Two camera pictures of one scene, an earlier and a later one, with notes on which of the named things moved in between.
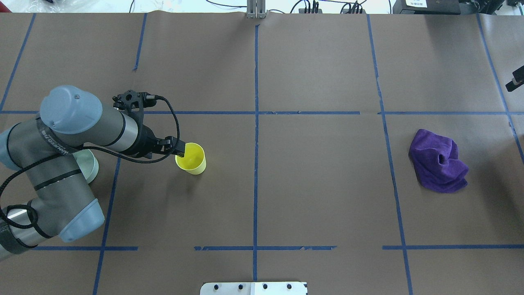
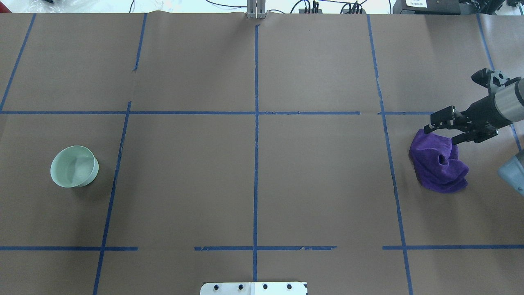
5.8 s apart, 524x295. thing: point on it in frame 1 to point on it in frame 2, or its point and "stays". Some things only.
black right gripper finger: [518, 74] to [459, 139]
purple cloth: [435, 158] stays
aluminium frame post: [256, 9] stays
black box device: [426, 7] stays
